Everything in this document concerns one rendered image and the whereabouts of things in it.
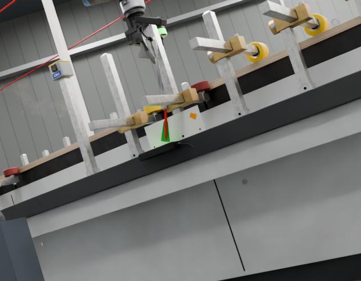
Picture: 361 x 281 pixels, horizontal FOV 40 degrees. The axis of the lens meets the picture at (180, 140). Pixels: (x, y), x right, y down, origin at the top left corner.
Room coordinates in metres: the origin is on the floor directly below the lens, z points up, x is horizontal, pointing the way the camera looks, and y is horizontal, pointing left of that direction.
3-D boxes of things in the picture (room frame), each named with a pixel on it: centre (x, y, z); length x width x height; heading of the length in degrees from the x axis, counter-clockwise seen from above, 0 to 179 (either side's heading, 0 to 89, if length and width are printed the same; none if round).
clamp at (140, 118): (2.03, 0.16, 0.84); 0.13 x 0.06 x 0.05; 58
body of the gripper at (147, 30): (1.85, 0.02, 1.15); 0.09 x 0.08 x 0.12; 58
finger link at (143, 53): (1.83, 0.02, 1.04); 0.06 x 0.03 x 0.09; 58
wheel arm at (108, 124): (1.98, 0.17, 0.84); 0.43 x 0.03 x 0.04; 148
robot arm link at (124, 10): (1.84, 0.01, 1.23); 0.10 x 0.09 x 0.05; 148
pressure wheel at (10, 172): (2.68, 0.92, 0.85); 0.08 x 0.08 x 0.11
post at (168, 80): (1.91, -0.03, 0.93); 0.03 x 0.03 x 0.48; 58
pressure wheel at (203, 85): (2.02, -0.14, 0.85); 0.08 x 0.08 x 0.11
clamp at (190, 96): (1.90, -0.05, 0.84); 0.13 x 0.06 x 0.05; 58
